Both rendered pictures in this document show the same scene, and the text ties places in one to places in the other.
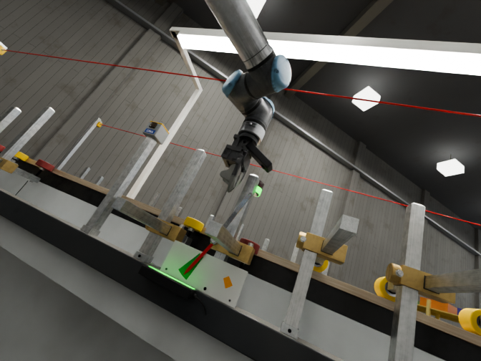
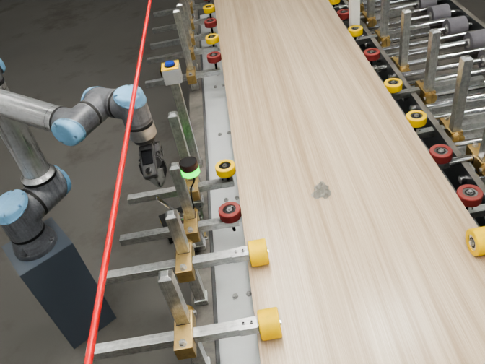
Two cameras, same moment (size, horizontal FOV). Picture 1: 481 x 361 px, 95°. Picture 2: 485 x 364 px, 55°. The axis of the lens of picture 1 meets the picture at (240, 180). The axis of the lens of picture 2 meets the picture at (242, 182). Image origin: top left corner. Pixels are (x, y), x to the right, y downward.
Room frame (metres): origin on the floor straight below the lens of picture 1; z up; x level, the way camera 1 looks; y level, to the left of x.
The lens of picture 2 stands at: (0.55, -1.30, 2.04)
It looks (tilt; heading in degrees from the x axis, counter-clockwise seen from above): 40 degrees down; 72
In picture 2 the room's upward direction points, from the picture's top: 12 degrees counter-clockwise
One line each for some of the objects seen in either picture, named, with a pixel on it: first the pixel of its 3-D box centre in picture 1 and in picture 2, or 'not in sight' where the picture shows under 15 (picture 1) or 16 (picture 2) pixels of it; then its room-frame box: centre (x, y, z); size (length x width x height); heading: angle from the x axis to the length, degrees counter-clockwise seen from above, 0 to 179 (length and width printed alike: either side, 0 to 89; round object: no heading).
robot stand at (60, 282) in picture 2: not in sight; (63, 284); (0.11, 0.48, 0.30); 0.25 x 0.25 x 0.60; 15
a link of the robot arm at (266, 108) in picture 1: (258, 116); (132, 107); (0.68, 0.04, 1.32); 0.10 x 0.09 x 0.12; 128
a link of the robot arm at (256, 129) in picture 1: (250, 134); (141, 131); (0.68, 0.03, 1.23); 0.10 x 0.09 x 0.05; 160
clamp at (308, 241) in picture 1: (320, 247); (185, 259); (0.64, -0.30, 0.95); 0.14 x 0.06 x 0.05; 70
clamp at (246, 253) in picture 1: (232, 248); (193, 224); (0.73, -0.07, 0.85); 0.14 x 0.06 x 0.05; 70
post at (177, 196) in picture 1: (173, 202); (187, 163); (0.82, 0.19, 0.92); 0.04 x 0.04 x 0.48; 70
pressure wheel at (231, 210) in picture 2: (245, 255); (232, 219); (0.86, -0.13, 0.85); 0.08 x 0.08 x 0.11
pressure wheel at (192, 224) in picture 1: (190, 232); (226, 175); (0.95, 0.10, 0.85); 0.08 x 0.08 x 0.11
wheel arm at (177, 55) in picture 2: not in sight; (182, 55); (1.20, 1.34, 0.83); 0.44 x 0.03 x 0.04; 160
